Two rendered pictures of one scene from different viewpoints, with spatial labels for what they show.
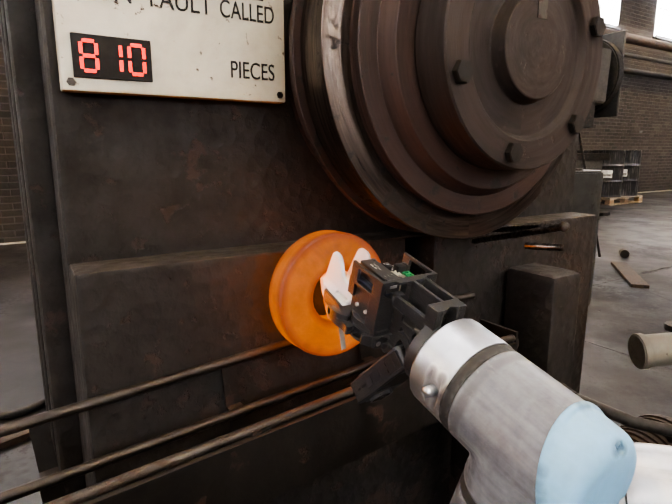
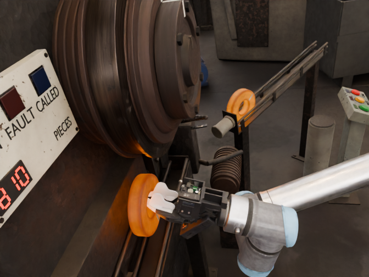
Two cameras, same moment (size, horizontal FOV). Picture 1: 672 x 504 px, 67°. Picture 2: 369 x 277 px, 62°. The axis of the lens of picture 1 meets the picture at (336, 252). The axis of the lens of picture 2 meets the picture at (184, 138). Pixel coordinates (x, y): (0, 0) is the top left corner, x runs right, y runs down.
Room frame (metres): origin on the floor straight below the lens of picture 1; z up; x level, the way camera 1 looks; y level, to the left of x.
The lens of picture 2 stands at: (0.12, 0.27, 1.39)
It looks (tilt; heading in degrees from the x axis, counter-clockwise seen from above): 35 degrees down; 319
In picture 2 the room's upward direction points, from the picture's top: 10 degrees counter-clockwise
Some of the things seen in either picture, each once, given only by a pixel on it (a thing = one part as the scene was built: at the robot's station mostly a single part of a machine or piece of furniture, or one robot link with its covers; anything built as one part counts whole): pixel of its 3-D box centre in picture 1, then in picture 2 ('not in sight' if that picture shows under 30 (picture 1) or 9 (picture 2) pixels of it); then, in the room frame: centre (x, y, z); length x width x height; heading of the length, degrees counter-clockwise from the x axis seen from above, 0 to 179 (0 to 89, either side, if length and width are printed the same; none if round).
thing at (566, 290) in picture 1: (536, 333); (183, 145); (0.86, -0.36, 0.68); 0.11 x 0.08 x 0.24; 33
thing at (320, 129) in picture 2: not in sight; (316, 161); (0.58, -1.01, 0.26); 0.12 x 0.12 x 0.52
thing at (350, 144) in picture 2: not in sight; (348, 149); (0.47, -1.13, 0.31); 0.24 x 0.16 x 0.62; 123
